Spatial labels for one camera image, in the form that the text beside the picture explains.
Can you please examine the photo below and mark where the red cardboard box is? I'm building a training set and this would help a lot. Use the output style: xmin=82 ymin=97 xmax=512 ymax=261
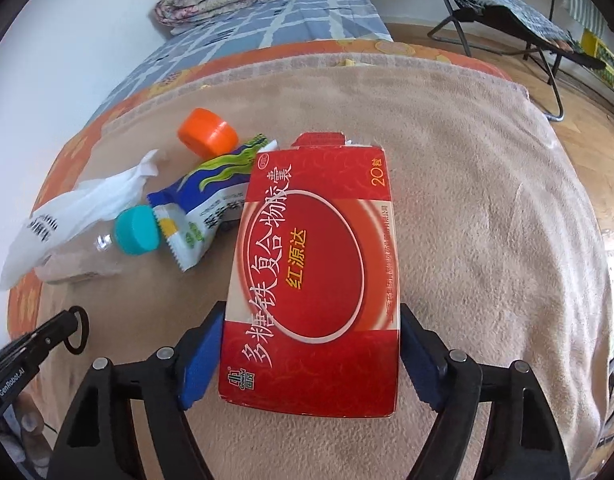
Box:
xmin=218 ymin=131 xmax=402 ymax=420

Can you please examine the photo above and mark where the green striped towel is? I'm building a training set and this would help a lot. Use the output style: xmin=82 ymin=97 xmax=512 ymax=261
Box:
xmin=562 ymin=0 xmax=609 ymax=37

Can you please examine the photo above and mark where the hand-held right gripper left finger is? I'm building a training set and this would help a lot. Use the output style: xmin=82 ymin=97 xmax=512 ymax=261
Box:
xmin=47 ymin=300 xmax=228 ymax=480

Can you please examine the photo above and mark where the blue green snack wrapper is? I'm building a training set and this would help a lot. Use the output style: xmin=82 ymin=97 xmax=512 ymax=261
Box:
xmin=147 ymin=133 xmax=281 ymax=274

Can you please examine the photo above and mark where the yellow crate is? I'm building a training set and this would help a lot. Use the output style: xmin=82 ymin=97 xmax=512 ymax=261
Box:
xmin=580 ymin=29 xmax=614 ymax=87

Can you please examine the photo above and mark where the clear plastic bottle teal cap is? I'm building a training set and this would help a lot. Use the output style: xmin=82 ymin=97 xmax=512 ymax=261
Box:
xmin=34 ymin=206 xmax=161 ymax=285

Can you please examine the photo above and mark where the black folding chair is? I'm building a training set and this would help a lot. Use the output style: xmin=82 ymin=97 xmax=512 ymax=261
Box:
xmin=426 ymin=0 xmax=609 ymax=122

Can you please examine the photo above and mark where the blue plaid bed sheet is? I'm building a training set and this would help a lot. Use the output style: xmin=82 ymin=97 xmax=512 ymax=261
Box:
xmin=84 ymin=0 xmax=393 ymax=131

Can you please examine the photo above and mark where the person's left hand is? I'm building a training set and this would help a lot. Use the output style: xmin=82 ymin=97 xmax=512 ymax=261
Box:
xmin=0 ymin=393 xmax=52 ymax=467

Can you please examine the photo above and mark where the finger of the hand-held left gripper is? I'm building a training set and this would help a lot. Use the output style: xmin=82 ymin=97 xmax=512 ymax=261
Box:
xmin=8 ymin=310 xmax=82 ymax=367

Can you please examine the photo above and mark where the white plastic bag black print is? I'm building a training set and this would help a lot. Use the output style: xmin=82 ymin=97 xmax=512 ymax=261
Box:
xmin=0 ymin=149 xmax=161 ymax=292

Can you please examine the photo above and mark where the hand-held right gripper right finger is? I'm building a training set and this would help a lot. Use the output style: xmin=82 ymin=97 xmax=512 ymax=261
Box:
xmin=399 ymin=302 xmax=570 ymax=480

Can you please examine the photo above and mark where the black hair tie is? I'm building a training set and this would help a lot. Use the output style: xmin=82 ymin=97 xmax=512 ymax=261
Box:
xmin=62 ymin=306 xmax=90 ymax=356

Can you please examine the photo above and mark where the beige blanket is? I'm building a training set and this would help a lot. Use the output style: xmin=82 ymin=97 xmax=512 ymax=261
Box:
xmin=17 ymin=50 xmax=614 ymax=480

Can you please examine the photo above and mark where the striped cloth on chair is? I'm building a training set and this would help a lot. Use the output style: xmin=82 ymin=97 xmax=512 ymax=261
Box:
xmin=438 ymin=0 xmax=579 ymax=50

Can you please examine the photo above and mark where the orange floral sheet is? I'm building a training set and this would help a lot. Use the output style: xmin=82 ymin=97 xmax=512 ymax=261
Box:
xmin=7 ymin=40 xmax=514 ymax=321

